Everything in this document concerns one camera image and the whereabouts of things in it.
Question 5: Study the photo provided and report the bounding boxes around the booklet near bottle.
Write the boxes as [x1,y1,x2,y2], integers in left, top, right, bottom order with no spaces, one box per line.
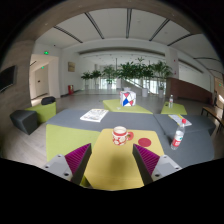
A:
[170,114,192,126]

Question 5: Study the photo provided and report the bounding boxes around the red fire extinguisher box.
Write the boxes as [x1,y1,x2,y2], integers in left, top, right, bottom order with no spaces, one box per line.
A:
[68,85,74,95]

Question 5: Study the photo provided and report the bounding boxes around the potted plant far left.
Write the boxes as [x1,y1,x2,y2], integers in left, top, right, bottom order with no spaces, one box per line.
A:
[81,72,92,90]

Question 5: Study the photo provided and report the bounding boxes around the clear plastic water bottle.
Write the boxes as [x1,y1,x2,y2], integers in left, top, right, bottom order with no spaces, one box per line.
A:
[171,119,186,150]

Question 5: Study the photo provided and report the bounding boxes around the dark grey pouf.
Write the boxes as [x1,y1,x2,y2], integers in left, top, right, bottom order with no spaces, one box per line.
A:
[10,110,38,135]

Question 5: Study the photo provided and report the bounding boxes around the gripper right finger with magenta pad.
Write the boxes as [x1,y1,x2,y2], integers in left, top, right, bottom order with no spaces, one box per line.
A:
[132,144,181,185]

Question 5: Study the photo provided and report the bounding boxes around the red patterned ceramic mug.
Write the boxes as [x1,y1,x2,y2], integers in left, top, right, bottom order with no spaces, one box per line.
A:
[112,126,134,146]

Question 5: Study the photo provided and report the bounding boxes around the yellow green front table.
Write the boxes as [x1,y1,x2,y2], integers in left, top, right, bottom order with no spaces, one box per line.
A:
[84,129,164,190]

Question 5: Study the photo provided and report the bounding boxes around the white red blue cube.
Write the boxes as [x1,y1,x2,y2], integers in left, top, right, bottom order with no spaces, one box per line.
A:
[120,91,136,107]

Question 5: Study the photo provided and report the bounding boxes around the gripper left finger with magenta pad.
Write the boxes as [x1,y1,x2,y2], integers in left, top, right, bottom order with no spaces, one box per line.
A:
[42,144,92,185]

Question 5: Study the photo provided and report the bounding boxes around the green ottoman centre back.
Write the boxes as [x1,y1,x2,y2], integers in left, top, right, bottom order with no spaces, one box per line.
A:
[103,99,151,114]

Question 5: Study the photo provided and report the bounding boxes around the potted plant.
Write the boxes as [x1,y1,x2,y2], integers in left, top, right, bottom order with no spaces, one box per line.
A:
[152,61,172,98]
[81,72,92,90]
[117,57,153,97]

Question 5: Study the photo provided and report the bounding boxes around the potted plant centre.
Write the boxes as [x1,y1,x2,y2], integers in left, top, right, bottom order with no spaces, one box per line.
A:
[117,57,153,97]

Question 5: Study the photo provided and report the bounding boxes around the green ottoman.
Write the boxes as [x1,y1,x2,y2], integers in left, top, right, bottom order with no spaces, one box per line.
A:
[161,102,187,115]
[103,99,151,114]

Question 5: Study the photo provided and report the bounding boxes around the wall mounted black television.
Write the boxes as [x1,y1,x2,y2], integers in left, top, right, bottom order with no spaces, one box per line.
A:
[0,65,17,93]

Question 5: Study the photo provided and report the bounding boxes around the red round coaster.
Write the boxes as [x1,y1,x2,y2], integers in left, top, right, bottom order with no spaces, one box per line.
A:
[138,138,151,147]

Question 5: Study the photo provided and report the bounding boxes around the potted plant right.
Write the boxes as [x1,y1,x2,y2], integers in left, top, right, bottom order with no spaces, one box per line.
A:
[152,61,172,98]

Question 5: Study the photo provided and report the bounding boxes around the green ottoman right back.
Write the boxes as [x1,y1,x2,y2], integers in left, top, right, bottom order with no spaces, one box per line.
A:
[161,102,187,115]

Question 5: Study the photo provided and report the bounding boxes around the black bag on seat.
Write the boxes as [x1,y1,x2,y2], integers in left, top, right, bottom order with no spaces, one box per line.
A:
[41,96,56,105]

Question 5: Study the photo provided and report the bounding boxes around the green seat block left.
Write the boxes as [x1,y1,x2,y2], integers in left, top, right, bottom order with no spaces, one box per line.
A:
[28,102,56,123]

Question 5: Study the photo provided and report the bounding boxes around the framed wall picture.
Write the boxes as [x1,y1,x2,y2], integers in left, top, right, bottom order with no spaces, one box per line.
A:
[68,62,75,72]

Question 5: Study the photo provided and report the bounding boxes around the distant water bottle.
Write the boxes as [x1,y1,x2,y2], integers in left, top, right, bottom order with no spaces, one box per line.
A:
[169,94,173,108]

